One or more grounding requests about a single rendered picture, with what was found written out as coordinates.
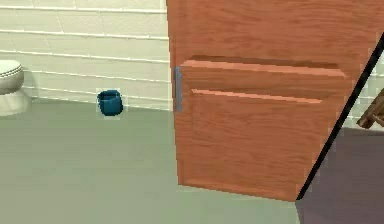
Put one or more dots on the brown wooden furniture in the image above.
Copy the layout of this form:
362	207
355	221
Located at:
371	115

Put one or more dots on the blue bin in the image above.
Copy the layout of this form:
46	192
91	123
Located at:
110	103

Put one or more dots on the white toilet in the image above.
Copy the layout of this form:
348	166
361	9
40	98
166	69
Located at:
10	86

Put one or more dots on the brown wooden room door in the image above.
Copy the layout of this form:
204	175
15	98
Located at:
253	133

